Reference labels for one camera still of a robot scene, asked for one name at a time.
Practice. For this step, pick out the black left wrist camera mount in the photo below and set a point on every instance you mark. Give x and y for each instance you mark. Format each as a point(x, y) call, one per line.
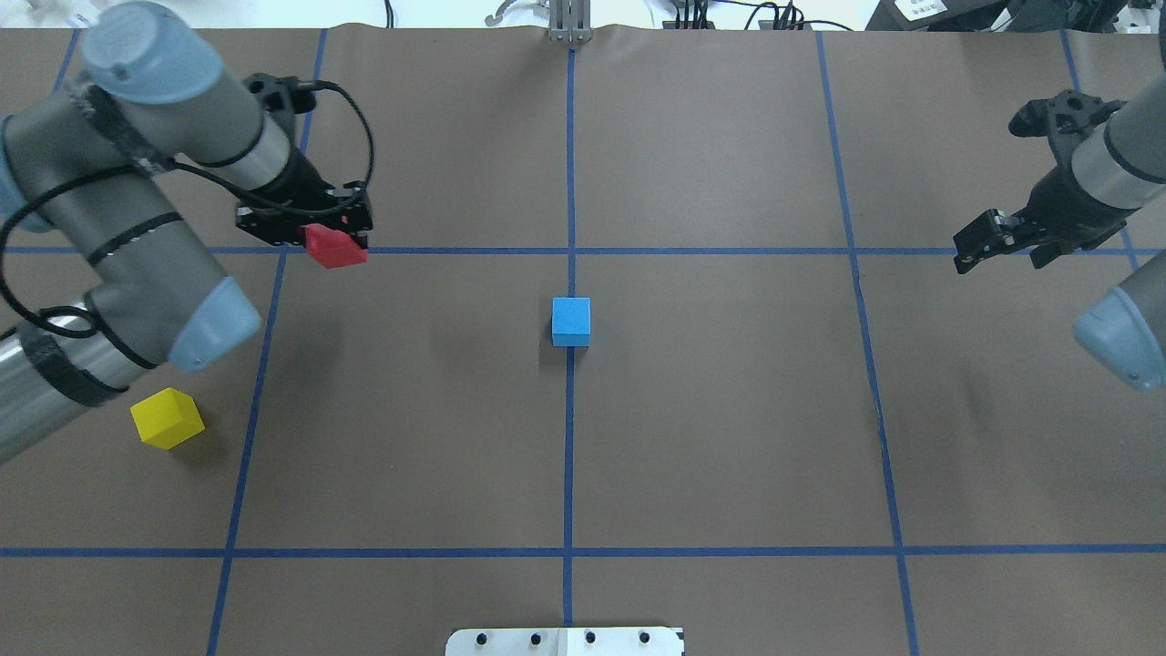
point(282, 95)

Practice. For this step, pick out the red cube block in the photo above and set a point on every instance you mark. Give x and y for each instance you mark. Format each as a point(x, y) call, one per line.
point(333, 249)

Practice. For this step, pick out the yellow cube block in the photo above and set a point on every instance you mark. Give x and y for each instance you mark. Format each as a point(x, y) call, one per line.
point(167, 419)

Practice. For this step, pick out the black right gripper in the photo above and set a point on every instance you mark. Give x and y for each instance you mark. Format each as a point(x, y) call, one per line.
point(1068, 210)

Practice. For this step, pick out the blue cube block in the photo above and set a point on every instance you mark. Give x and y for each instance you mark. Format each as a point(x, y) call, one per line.
point(571, 324)

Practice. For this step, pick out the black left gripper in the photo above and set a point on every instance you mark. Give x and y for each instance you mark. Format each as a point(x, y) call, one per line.
point(307, 185)

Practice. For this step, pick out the white pedestal column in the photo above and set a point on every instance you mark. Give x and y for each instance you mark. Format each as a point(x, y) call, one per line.
point(656, 640)

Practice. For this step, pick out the aluminium frame post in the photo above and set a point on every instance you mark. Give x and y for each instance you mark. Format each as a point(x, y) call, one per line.
point(569, 21)

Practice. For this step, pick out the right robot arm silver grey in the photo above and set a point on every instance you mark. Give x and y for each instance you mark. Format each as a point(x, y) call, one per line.
point(1109, 164)

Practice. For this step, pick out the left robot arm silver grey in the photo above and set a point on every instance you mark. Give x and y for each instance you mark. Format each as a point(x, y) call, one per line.
point(154, 97)

